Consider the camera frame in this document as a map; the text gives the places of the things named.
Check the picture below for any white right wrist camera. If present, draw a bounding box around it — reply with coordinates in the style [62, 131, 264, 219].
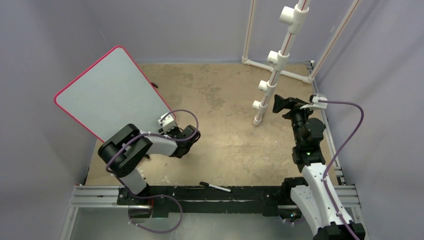
[300, 93, 328, 111]

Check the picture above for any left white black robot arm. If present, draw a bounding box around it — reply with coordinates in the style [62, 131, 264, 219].
[97, 123, 201, 205]

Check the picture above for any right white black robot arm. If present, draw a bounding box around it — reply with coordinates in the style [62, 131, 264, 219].
[272, 94, 366, 240]

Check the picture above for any pink framed whiteboard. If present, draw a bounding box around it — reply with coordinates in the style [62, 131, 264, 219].
[54, 45, 172, 142]

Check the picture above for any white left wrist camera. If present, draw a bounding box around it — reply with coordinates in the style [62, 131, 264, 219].
[157, 113, 177, 134]

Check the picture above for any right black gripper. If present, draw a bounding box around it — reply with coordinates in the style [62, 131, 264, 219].
[273, 94, 319, 146]

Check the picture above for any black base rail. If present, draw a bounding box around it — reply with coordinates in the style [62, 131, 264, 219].
[117, 185, 303, 221]

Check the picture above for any white PVC pipe frame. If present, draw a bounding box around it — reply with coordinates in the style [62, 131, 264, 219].
[241, 0, 360, 126]

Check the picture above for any black whiteboard marker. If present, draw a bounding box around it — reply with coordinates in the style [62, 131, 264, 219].
[199, 181, 232, 193]

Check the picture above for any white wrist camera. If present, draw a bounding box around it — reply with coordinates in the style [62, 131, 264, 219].
[157, 113, 177, 134]
[300, 93, 328, 111]

